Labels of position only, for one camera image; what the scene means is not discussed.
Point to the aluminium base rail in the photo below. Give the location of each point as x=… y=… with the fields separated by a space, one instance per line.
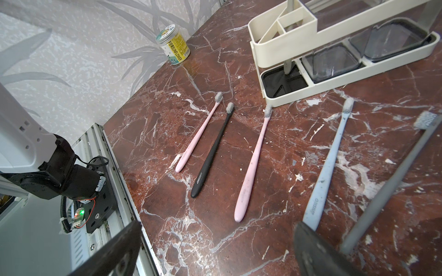
x=93 y=146

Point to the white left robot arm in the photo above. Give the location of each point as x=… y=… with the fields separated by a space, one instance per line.
x=40 y=162

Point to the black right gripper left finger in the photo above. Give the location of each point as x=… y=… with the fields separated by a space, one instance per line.
x=118 y=257

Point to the dark grey toothbrush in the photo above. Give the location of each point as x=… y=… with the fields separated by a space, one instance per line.
x=427 y=121

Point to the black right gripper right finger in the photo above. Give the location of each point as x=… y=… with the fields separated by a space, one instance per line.
x=316 y=257

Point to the black toothbrush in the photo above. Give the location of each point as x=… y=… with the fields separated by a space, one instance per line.
x=203 y=173

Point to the pink toothbrush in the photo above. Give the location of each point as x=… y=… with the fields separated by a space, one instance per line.
x=189 y=150
x=246 y=188

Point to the green yellow label jar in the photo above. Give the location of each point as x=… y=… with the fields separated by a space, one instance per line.
x=173 y=44

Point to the light blue long toothbrush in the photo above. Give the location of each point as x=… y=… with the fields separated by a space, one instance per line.
x=313 y=213

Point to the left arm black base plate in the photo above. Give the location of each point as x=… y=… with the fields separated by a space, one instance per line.
x=105 y=205

